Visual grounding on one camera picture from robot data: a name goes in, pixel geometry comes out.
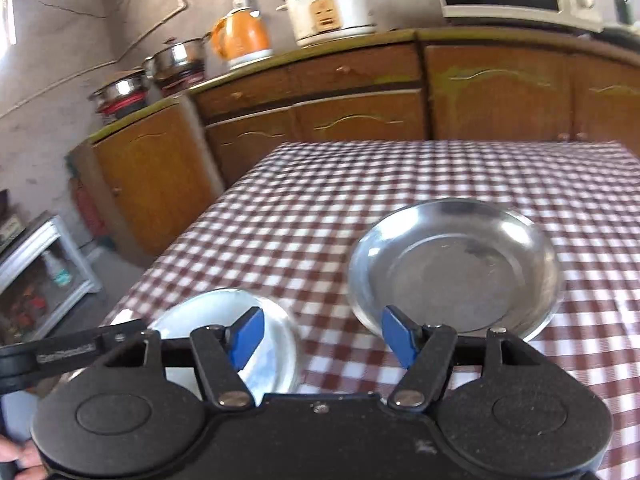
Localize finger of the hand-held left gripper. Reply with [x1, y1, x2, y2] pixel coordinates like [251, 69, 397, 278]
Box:
[96, 323, 151, 352]

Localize narrow wooden cabinet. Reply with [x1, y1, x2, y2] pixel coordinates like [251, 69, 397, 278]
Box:
[67, 97, 226, 266]

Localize white plastic bottle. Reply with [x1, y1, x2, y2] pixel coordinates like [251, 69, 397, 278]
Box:
[42, 252, 71, 288]

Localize white shelf frame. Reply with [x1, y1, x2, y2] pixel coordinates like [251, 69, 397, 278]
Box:
[0, 212, 103, 346]

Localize person's left hand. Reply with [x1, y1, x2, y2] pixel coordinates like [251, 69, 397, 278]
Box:
[0, 435, 45, 480]

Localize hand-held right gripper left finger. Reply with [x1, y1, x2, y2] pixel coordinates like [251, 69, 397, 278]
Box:
[100, 306, 266, 409]

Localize steel bowl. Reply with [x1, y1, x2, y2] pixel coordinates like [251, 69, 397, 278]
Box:
[150, 287, 303, 396]

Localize orange electric kettle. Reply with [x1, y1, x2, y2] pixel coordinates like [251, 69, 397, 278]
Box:
[210, 7, 273, 71]

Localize brown white checkered tablecloth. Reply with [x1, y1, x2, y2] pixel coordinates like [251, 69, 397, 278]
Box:
[100, 141, 640, 480]

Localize wooden cabinet with drawers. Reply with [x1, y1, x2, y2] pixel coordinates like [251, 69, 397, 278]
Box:
[190, 30, 428, 186]

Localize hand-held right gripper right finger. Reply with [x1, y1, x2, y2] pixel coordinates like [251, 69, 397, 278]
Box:
[381, 305, 546, 409]

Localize steel pot with lid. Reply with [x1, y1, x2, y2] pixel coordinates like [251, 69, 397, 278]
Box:
[145, 37, 211, 83]
[90, 70, 151, 106]

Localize large steel plate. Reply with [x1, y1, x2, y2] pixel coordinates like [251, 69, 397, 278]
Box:
[348, 199, 565, 342]

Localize white rice cooker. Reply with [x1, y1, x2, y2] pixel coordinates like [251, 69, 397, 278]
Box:
[276, 0, 381, 48]

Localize red black induction cooker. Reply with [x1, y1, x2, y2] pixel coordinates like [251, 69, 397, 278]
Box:
[160, 67, 206, 97]
[100, 95, 151, 123]

